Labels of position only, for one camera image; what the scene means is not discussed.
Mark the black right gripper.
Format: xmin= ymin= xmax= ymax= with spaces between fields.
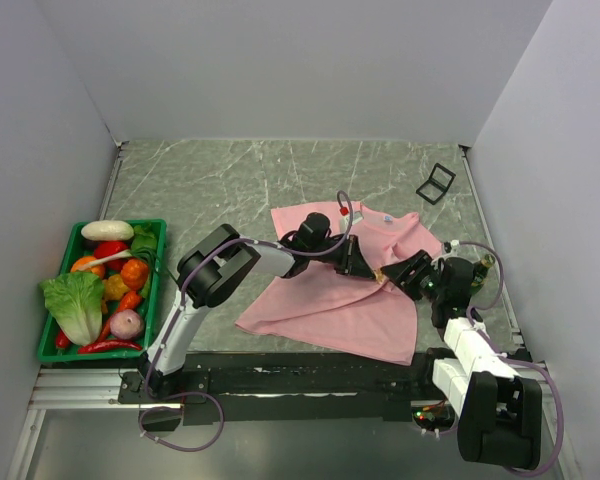
xmin=381 ymin=249 xmax=446 ymax=304

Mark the pink t-shirt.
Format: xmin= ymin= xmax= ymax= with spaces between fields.
xmin=235 ymin=201 xmax=441 ymax=365

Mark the green glass bottle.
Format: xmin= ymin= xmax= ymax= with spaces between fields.
xmin=471 ymin=253 xmax=497 ymax=294

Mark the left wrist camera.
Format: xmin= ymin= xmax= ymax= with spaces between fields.
xmin=339 ymin=206 xmax=363 ymax=232

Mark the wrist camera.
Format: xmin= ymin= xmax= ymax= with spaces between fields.
xmin=437 ymin=239 xmax=461 ymax=260
xmin=339 ymin=206 xmax=363 ymax=232

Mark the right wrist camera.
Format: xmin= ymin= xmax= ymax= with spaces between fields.
xmin=437 ymin=239 xmax=461 ymax=260

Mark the aluminium table edge rail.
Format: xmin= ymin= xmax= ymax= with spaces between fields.
xmin=98 ymin=141 xmax=129 ymax=220

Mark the red maple leaf brooch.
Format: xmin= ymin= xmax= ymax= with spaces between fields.
xmin=374 ymin=269 xmax=386 ymax=284

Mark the red tomato toy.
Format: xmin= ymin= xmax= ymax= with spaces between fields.
xmin=93 ymin=241 xmax=129 ymax=272

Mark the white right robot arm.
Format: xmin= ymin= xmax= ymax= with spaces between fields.
xmin=381 ymin=250 xmax=542 ymax=471

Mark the yellow pepper toy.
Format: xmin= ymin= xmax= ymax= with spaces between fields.
xmin=103 ymin=274 xmax=130 ymax=302

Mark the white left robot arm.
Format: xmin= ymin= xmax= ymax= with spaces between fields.
xmin=138 ymin=207 xmax=376 ymax=402

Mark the red chili pepper toy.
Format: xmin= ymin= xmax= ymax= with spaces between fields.
xmin=55 ymin=331 xmax=142 ymax=354

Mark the green plastic crate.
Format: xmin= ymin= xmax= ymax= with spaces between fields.
xmin=38 ymin=219 xmax=167 ymax=364

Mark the orange fruit toy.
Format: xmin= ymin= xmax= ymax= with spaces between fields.
xmin=70 ymin=256 xmax=106 ymax=279

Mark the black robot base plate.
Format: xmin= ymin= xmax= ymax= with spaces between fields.
xmin=118 ymin=352 xmax=443 ymax=426

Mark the orange carrot toy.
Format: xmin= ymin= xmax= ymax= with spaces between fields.
xmin=115 ymin=258 xmax=150 ymax=313

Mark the white radish toy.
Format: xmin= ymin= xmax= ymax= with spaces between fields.
xmin=81 ymin=220 xmax=134 ymax=241

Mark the purple onion toy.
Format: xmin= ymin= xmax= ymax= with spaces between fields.
xmin=109 ymin=309 xmax=145 ymax=340

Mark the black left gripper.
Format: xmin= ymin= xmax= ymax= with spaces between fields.
xmin=308 ymin=235 xmax=376 ymax=282

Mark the green lettuce toy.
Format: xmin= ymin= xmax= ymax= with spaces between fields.
xmin=39 ymin=271 xmax=104 ymax=346

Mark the black brooch box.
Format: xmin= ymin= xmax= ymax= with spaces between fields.
xmin=415 ymin=163 xmax=456 ymax=205

